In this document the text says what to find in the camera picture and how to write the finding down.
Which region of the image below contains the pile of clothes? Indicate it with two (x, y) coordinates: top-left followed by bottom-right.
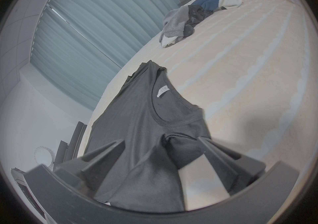
(159, 0), (242, 48)

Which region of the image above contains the blue-green curtain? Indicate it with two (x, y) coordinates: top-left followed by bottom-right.
(30, 7), (120, 112)
(47, 0), (183, 69)

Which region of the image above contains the black T-shirt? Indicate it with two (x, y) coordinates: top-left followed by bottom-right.
(83, 60), (213, 213)

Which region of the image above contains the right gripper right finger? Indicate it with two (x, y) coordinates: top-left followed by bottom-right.
(198, 137), (267, 196)

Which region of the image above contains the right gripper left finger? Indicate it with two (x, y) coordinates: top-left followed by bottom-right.
(53, 139), (125, 195)

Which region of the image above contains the bed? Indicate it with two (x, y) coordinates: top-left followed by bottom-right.
(82, 0), (315, 213)

